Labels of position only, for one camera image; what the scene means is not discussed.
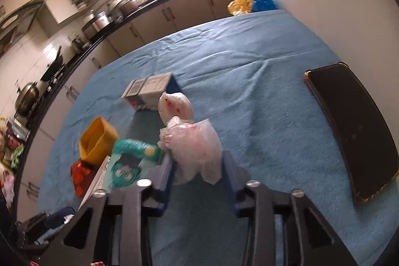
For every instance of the brown cooking pot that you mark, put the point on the brown cooking pot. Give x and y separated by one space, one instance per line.
129 5

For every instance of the green tissue pack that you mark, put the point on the green tissue pack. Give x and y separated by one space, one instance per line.
131 166

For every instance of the blue plastic bag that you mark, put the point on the blue plastic bag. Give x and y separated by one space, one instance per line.
263 2

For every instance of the clear plastic bag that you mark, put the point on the clear plastic bag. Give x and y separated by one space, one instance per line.
193 153

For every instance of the red snack packet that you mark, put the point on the red snack packet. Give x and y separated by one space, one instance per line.
81 178

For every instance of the grey kitchen base cabinets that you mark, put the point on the grey kitchen base cabinets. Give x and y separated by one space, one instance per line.
184 10

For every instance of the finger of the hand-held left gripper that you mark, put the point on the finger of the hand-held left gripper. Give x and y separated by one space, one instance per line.
56 217

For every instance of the black kettle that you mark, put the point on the black kettle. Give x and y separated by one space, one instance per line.
78 43

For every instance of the blue tablecloth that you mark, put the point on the blue tablecloth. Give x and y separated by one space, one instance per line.
265 113

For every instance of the steel rice cooker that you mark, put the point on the steel rice cooker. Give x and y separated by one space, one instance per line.
98 23

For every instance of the steel wok with lid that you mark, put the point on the steel wok with lid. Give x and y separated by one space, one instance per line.
26 96

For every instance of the yellow plastic bag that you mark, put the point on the yellow plastic bag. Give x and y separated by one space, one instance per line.
240 4

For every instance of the orange cardboard box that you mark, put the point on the orange cardboard box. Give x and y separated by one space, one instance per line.
96 144

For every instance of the black wok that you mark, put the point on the black wok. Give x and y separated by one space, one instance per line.
51 69

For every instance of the small white blue carton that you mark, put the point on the small white blue carton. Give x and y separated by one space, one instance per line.
146 91

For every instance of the white cardboard piece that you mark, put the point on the white cardboard piece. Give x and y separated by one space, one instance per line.
95 183

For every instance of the black smartphone in clear case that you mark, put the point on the black smartphone in clear case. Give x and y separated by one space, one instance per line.
349 129

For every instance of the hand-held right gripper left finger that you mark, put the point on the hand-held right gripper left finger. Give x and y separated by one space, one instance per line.
162 182

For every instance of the range hood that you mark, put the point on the range hood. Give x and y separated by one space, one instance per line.
18 23

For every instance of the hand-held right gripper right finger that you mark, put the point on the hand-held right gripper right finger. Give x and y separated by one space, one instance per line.
230 185

